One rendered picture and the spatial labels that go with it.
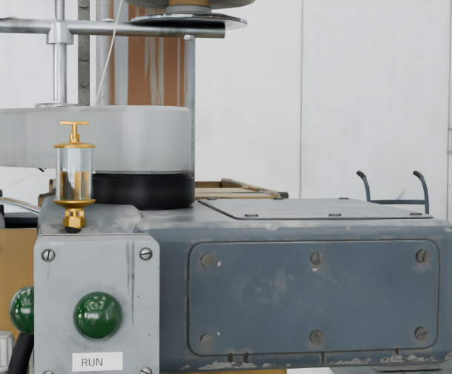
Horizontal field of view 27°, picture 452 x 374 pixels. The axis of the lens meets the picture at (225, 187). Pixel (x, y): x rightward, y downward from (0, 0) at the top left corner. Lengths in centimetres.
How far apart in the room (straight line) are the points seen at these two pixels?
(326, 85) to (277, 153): 54
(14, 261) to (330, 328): 44
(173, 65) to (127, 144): 40
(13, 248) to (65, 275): 43
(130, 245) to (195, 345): 10
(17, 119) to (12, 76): 497
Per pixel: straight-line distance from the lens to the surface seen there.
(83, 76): 116
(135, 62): 111
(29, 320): 58
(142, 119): 73
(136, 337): 57
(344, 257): 64
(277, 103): 594
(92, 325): 56
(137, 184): 72
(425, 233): 67
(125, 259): 57
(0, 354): 84
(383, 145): 613
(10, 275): 100
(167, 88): 111
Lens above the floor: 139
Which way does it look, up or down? 3 degrees down
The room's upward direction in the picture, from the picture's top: straight up
